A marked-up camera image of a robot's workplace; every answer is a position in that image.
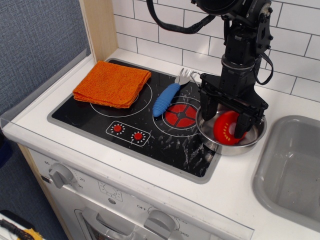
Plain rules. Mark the grey left oven knob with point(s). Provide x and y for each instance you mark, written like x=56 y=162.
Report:
x=60 y=175

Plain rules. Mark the grey right oven knob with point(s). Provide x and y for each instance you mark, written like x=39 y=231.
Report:
x=160 y=224

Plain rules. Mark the silver metal pot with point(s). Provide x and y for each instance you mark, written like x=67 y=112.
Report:
x=206 y=135

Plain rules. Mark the red toy tomato half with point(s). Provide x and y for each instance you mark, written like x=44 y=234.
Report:
x=224 y=128

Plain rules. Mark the yellow cloth at corner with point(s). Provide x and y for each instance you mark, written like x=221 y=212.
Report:
x=34 y=234

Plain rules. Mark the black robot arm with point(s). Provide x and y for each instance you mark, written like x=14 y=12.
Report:
x=246 y=37

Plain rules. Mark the orange knitted cloth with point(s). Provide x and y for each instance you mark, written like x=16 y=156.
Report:
x=112 y=85

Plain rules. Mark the grey toy sink basin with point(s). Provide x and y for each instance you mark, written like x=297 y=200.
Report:
x=287 y=180

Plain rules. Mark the light wooden side post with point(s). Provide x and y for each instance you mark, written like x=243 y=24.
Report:
x=99 y=21

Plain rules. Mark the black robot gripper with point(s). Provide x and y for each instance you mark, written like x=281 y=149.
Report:
x=235 y=90

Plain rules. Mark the grey oven knob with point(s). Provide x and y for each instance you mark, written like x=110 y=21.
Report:
x=160 y=224
x=60 y=175

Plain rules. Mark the white toy oven front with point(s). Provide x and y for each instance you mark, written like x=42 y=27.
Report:
x=94 y=210

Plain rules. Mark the black toy stovetop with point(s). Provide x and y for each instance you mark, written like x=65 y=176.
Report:
x=170 y=141

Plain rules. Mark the blue handled spork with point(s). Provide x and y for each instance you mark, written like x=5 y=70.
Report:
x=165 y=98

